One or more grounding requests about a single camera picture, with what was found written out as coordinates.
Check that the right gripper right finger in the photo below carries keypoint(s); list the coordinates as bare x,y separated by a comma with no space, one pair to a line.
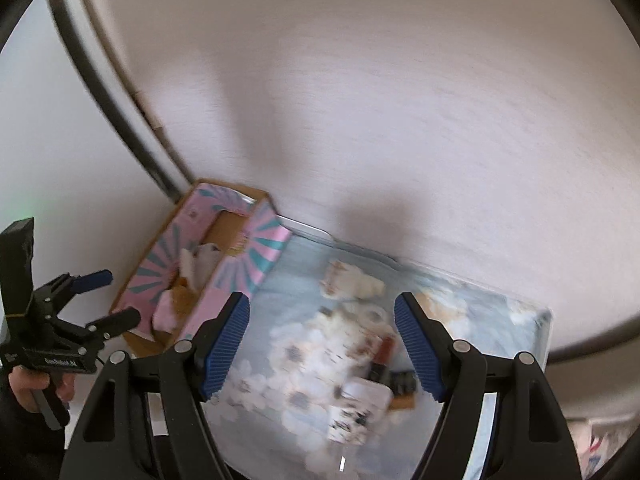
502,408

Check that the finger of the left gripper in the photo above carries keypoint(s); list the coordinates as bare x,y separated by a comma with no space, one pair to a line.
115,324
92,281

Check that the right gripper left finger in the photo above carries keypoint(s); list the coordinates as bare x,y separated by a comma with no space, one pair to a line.
144,419

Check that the red card packet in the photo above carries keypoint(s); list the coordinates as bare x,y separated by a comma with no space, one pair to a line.
385,351

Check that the white earphone case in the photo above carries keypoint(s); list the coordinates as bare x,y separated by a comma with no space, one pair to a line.
374,394

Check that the white tissue packet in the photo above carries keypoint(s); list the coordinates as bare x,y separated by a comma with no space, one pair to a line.
349,422

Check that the white floral sock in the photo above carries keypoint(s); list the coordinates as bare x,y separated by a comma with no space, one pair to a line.
344,281

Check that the black round jar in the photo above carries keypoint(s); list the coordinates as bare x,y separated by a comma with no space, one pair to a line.
401,382

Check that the white tape roll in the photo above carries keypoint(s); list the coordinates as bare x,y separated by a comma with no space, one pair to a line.
373,316

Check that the person's left hand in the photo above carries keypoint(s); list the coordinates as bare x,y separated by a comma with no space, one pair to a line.
24,383

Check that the pink teal cardboard box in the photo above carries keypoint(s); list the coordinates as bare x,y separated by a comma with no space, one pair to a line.
221,238

